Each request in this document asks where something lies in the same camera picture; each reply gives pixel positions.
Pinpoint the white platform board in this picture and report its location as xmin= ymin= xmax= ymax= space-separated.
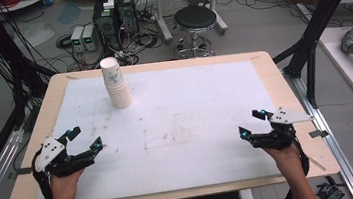
xmin=316 ymin=24 xmax=353 ymax=101

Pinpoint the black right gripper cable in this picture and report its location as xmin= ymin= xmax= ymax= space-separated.
xmin=271 ymin=136 xmax=315 ymax=199

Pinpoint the stack of white paper cups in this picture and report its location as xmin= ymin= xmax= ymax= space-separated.
xmin=98 ymin=54 xmax=134 ymax=112

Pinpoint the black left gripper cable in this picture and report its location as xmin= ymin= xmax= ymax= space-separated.
xmin=30 ymin=158 xmax=55 ymax=199

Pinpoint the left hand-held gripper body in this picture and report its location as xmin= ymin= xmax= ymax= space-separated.
xmin=28 ymin=130 xmax=98 ymax=181

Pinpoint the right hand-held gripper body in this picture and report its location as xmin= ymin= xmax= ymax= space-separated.
xmin=245 ymin=103 xmax=319 ymax=154

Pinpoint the person's left hand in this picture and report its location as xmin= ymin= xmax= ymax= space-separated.
xmin=47 ymin=167 xmax=89 ymax=199

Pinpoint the grey bench power supply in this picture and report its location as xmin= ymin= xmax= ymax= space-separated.
xmin=69 ymin=25 xmax=88 ymax=54
xmin=80 ymin=23 xmax=100 ymax=54

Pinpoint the grey tape piece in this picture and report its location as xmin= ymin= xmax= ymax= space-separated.
xmin=6 ymin=166 xmax=34 ymax=181
xmin=308 ymin=127 xmax=331 ymax=140

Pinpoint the thin wooden stick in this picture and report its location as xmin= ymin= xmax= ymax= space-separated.
xmin=306 ymin=152 xmax=328 ymax=174

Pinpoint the tangle of black floor cables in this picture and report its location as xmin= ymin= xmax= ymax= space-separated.
xmin=217 ymin=0 xmax=304 ymax=26

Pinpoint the black round stool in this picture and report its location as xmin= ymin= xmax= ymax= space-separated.
xmin=168 ymin=2 xmax=223 ymax=61

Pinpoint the green circuit board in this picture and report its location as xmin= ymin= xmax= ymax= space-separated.
xmin=314 ymin=180 xmax=347 ymax=199

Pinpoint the small white box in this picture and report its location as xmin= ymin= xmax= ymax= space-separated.
xmin=102 ymin=0 xmax=118 ymax=11

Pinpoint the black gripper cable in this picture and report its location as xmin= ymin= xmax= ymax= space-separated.
xmin=271 ymin=136 xmax=315 ymax=199
xmin=30 ymin=158 xmax=55 ymax=199

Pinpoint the white table mat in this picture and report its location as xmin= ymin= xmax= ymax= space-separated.
xmin=21 ymin=57 xmax=284 ymax=199

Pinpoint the person's right hand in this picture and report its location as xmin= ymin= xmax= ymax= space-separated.
xmin=261 ymin=142 xmax=306 ymax=180

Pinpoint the black metal frame post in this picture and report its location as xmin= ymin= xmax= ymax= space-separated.
xmin=0 ymin=0 xmax=49 ymax=103
xmin=266 ymin=0 xmax=353 ymax=113

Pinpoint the black computer tower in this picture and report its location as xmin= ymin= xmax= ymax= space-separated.
xmin=90 ymin=0 xmax=124 ymax=55
xmin=115 ymin=0 xmax=141 ymax=39

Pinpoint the white metal stand leg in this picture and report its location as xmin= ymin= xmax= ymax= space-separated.
xmin=206 ymin=0 xmax=229 ymax=37
xmin=152 ymin=0 xmax=174 ymax=44

